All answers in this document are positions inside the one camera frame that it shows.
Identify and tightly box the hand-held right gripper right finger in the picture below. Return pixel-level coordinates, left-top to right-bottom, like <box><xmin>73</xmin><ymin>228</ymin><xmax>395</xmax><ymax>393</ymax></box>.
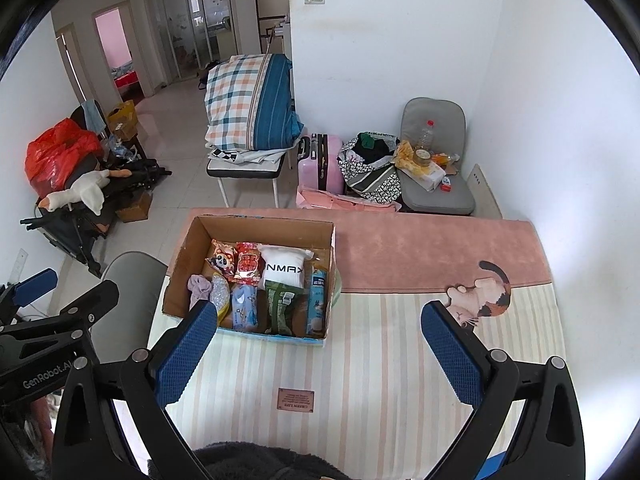
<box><xmin>420</xmin><ymin>300</ymin><xmax>587</xmax><ymax>480</ymax></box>

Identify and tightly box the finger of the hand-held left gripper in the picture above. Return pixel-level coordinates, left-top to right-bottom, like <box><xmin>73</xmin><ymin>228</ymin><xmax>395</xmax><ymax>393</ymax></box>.
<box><xmin>0</xmin><ymin>267</ymin><xmax>58</xmax><ymax>323</ymax></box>
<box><xmin>47</xmin><ymin>280</ymin><xmax>121</xmax><ymax>334</ymax></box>

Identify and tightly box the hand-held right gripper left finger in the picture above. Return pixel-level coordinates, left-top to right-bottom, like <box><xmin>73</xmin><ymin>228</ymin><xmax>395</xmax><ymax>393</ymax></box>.
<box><xmin>51</xmin><ymin>300</ymin><xmax>219</xmax><ymax>480</ymax></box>

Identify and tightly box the purple sock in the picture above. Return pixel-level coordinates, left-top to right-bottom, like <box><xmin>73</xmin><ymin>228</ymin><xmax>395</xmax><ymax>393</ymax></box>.
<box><xmin>187</xmin><ymin>275</ymin><xmax>213</xmax><ymax>313</ymax></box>

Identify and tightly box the yellow silver packet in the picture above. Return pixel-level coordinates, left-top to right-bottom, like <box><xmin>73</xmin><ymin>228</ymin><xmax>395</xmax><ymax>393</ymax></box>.
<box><xmin>210</xmin><ymin>272</ymin><xmax>233</xmax><ymax>318</ymax></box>

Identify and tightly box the blue star print packet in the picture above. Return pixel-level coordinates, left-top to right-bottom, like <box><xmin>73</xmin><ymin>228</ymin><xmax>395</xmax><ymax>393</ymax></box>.
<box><xmin>230</xmin><ymin>282</ymin><xmax>260</xmax><ymax>332</ymax></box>

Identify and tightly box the panda print snack packet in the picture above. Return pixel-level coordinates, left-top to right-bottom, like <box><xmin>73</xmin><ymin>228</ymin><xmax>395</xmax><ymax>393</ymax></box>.
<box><xmin>206</xmin><ymin>239</ymin><xmax>237</xmax><ymax>281</ymax></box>

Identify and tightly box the green packet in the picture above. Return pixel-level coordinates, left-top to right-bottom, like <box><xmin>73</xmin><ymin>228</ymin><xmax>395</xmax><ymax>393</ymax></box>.
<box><xmin>263</xmin><ymin>280</ymin><xmax>299</xmax><ymax>336</ymax></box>

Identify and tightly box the red snack packet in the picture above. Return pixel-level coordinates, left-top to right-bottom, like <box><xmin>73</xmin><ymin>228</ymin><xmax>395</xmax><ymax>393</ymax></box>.
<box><xmin>232</xmin><ymin>242</ymin><xmax>263</xmax><ymax>286</ymax></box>

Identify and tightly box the white packet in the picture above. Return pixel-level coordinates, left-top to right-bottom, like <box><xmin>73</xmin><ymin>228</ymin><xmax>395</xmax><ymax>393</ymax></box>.
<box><xmin>256</xmin><ymin>244</ymin><xmax>313</xmax><ymax>291</ymax></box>

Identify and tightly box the blue tube packet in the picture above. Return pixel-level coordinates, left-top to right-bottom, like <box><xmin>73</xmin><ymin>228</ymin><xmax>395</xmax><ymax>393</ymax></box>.
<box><xmin>305</xmin><ymin>266</ymin><xmax>329</xmax><ymax>338</ymax></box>

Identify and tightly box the black folded stroller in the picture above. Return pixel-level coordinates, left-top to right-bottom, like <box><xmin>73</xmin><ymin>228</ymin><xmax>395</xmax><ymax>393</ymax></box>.
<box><xmin>20</xmin><ymin>157</ymin><xmax>173</xmax><ymax>278</ymax></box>

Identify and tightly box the striped pink cat-print mat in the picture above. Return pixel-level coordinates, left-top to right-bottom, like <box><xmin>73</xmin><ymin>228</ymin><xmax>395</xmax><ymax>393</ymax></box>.
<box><xmin>147</xmin><ymin>207</ymin><xmax>571</xmax><ymax>480</ymax></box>

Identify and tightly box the white goose plush toy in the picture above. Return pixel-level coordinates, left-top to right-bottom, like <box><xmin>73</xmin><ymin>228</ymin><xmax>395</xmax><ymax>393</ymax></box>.
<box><xmin>39</xmin><ymin>169</ymin><xmax>133</xmax><ymax>216</ymax></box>

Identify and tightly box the brown cardboard box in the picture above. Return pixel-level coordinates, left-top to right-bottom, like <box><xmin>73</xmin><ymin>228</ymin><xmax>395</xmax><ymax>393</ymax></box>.
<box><xmin>116</xmin><ymin>190</ymin><xmax>152</xmax><ymax>223</ymax></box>

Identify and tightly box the red plastic bag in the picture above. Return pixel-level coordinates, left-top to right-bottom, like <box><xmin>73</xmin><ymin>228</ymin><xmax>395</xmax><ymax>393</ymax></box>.
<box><xmin>25</xmin><ymin>117</ymin><xmax>103</xmax><ymax>196</ymax></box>

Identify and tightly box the person's dark fleece clothing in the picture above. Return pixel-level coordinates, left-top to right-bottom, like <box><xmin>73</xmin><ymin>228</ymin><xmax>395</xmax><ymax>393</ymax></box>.
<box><xmin>192</xmin><ymin>441</ymin><xmax>351</xmax><ymax>480</ymax></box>

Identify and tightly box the white leaning panel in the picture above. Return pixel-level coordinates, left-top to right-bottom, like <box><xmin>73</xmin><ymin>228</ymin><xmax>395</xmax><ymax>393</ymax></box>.
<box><xmin>465</xmin><ymin>163</ymin><xmax>503</xmax><ymax>220</ymax></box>

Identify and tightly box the white flat box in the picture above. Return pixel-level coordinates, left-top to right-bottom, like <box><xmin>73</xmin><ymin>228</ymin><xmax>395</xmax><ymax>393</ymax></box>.
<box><xmin>410</xmin><ymin>160</ymin><xmax>447</xmax><ymax>191</ymax></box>

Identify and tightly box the blue cloth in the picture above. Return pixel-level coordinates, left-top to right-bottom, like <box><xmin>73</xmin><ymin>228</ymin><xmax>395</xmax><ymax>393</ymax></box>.
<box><xmin>80</xmin><ymin>99</ymin><xmax>103</xmax><ymax>133</ymax></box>

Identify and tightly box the patterned tote bag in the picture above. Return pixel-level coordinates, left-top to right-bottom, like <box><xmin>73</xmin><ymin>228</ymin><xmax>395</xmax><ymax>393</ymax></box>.
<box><xmin>337</xmin><ymin>131</ymin><xmax>403</xmax><ymax>206</ymax></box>

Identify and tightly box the pink bag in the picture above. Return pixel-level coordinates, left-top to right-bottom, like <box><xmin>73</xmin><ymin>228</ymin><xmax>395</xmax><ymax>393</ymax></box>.
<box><xmin>296</xmin><ymin>185</ymin><xmax>401</xmax><ymax>213</ymax></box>

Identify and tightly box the yellow plastic bag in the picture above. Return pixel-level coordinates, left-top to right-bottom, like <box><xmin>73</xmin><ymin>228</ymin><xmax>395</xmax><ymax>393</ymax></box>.
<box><xmin>392</xmin><ymin>140</ymin><xmax>418</xmax><ymax>166</ymax></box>

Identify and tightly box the white folded sheet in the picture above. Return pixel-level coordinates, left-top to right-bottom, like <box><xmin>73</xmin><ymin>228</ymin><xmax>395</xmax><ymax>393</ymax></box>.
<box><xmin>206</xmin><ymin>145</ymin><xmax>301</xmax><ymax>168</ymax></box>

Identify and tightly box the clear plastic bottle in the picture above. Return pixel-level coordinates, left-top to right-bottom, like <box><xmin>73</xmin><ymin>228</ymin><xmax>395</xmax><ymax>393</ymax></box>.
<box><xmin>417</xmin><ymin>120</ymin><xmax>436</xmax><ymax>153</ymax></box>

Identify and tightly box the pink suitcase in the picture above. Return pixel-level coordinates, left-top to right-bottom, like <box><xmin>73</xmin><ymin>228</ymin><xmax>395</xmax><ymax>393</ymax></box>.
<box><xmin>297</xmin><ymin>133</ymin><xmax>345</xmax><ymax>196</ymax></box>

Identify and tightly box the grey cushioned chair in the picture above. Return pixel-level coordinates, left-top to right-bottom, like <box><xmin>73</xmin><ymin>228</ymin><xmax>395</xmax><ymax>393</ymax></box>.
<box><xmin>397</xmin><ymin>97</ymin><xmax>476</xmax><ymax>216</ymax></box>

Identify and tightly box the plaid bedding bundle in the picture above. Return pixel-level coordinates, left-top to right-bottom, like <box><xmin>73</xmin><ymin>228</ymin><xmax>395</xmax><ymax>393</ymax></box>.
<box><xmin>204</xmin><ymin>53</ymin><xmax>305</xmax><ymax>152</ymax></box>

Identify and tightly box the glass sliding door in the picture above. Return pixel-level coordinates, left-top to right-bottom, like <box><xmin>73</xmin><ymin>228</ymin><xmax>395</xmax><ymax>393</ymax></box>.
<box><xmin>144</xmin><ymin>0</ymin><xmax>240</xmax><ymax>97</ymax></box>

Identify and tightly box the metal frame stool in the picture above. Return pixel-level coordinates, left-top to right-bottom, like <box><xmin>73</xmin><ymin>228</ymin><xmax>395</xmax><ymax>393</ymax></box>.
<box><xmin>206</xmin><ymin>157</ymin><xmax>291</xmax><ymax>208</ymax></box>

